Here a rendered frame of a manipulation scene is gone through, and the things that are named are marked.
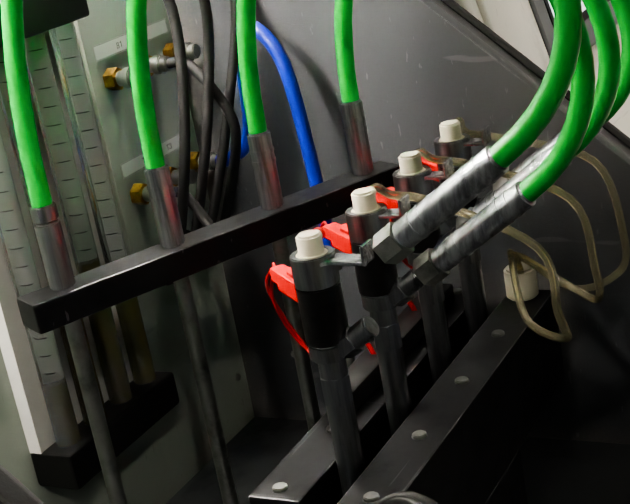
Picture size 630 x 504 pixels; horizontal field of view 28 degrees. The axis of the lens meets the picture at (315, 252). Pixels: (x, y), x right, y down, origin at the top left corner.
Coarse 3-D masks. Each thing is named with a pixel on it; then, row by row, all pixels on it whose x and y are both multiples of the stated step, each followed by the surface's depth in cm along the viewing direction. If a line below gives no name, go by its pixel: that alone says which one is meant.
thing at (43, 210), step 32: (576, 0) 63; (576, 32) 63; (576, 64) 64; (544, 96) 65; (32, 128) 82; (512, 128) 67; (544, 128) 66; (32, 160) 83; (512, 160) 67; (32, 192) 84
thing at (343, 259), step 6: (330, 258) 75; (336, 258) 75; (342, 258) 75; (348, 258) 75; (354, 258) 75; (360, 258) 75; (372, 258) 75; (324, 264) 75; (330, 264) 75; (336, 264) 75; (342, 264) 75; (348, 264) 74; (354, 264) 74; (360, 264) 74; (366, 264) 74
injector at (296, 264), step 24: (312, 264) 75; (312, 288) 75; (336, 288) 76; (312, 312) 76; (336, 312) 76; (312, 336) 77; (336, 336) 77; (360, 336) 76; (312, 360) 78; (336, 360) 77; (336, 384) 78; (336, 408) 79; (336, 432) 79; (336, 456) 80; (360, 456) 80
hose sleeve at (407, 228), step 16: (480, 160) 68; (464, 176) 69; (480, 176) 68; (496, 176) 68; (432, 192) 70; (448, 192) 69; (464, 192) 69; (480, 192) 69; (416, 208) 71; (432, 208) 70; (448, 208) 70; (400, 224) 72; (416, 224) 71; (432, 224) 71; (400, 240) 72; (416, 240) 72
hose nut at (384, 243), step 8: (392, 224) 73; (384, 232) 73; (392, 232) 72; (376, 240) 73; (384, 240) 72; (392, 240) 72; (376, 248) 73; (384, 248) 72; (392, 248) 72; (400, 248) 72; (408, 248) 72; (384, 256) 73; (392, 256) 72; (400, 256) 73
